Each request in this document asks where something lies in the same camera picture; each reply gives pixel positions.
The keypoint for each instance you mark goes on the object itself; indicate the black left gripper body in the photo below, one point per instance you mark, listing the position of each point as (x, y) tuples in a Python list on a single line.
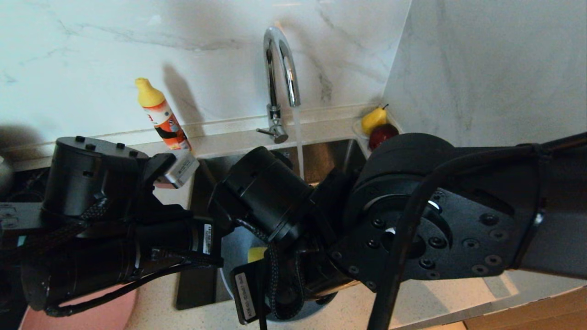
[(183, 243)]

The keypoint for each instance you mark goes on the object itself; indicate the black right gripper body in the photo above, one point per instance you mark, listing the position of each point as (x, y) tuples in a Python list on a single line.
[(247, 293)]

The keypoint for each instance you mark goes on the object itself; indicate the yellow green fish-shaped sponge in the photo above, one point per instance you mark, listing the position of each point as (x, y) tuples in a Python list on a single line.
[(257, 254)]

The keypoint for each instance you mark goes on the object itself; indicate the blue plate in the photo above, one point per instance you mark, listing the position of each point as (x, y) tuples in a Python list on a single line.
[(234, 250)]

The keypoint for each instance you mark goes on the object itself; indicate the orange yellow detergent bottle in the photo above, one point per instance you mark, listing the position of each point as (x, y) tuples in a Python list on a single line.
[(163, 119)]

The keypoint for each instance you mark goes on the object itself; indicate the chrome curved faucet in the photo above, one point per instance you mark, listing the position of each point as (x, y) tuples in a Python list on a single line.
[(272, 82)]

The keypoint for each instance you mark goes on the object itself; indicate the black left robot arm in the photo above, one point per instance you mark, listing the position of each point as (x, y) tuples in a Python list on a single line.
[(91, 183)]

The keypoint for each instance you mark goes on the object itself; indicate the stainless steel sink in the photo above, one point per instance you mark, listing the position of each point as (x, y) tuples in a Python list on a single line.
[(321, 156)]

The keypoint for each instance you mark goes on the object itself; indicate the pink plate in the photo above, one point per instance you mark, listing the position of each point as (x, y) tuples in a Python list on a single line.
[(110, 314)]

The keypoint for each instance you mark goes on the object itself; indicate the dark red apple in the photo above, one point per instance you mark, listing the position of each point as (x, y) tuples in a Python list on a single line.
[(383, 133)]

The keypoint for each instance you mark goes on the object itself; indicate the yellow pear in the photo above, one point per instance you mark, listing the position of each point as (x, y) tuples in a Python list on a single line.
[(373, 119)]

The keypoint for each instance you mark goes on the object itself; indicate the brown wooden cabinet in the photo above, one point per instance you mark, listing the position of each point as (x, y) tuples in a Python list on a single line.
[(550, 316)]

